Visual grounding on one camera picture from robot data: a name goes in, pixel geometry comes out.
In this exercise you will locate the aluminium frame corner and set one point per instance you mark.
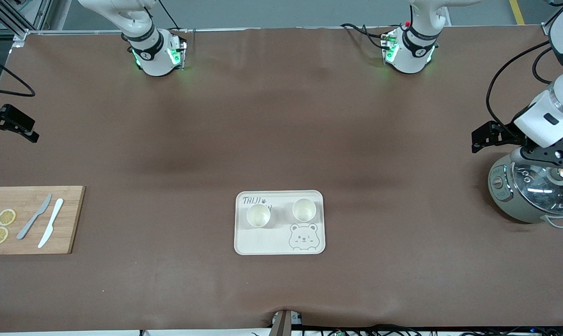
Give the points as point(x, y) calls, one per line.
point(21, 35)
point(545, 30)

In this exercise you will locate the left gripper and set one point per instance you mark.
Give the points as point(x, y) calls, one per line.
point(506, 132)

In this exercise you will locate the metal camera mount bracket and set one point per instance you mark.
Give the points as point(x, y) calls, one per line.
point(281, 324)

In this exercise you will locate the glass pot lid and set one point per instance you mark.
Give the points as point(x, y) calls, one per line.
point(538, 191)

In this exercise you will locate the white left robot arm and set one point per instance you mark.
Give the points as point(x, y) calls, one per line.
point(409, 51)

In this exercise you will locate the grey plastic knife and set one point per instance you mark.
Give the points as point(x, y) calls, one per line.
point(43, 205)

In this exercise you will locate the bamboo cutting board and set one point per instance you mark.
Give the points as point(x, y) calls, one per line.
point(71, 219)

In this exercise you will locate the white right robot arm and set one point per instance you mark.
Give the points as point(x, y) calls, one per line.
point(153, 56)

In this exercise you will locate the brown table cover mat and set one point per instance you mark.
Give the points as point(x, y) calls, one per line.
point(281, 140)

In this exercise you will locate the cream bear print tray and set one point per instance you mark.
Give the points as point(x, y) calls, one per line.
point(272, 238)

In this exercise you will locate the white plastic cup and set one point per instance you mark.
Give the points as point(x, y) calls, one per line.
point(258, 215)
point(303, 210)

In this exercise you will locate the white plastic knife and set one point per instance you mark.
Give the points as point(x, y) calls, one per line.
point(57, 207)

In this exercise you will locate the grey-green cooking pot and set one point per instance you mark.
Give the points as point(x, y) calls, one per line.
point(505, 196)

